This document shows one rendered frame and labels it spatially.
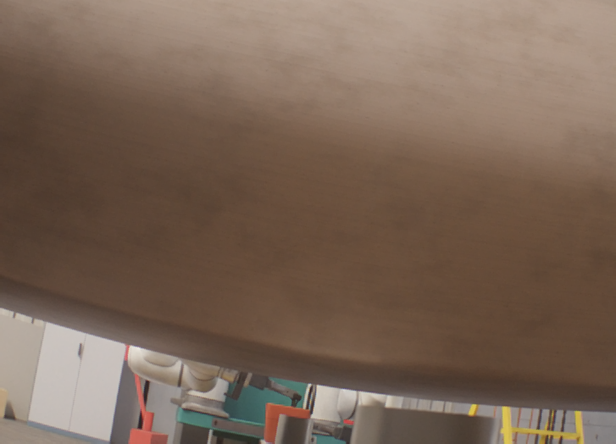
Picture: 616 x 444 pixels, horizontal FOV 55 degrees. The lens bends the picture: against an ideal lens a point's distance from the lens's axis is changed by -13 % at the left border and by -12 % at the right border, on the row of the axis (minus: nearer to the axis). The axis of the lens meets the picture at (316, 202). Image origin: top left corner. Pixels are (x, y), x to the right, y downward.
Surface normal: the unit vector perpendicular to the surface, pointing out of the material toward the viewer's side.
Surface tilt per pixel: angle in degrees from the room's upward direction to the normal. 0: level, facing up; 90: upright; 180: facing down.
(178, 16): 90
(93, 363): 90
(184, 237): 90
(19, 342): 90
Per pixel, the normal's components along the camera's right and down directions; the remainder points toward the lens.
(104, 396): 0.43, -0.23
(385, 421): -0.68, -0.35
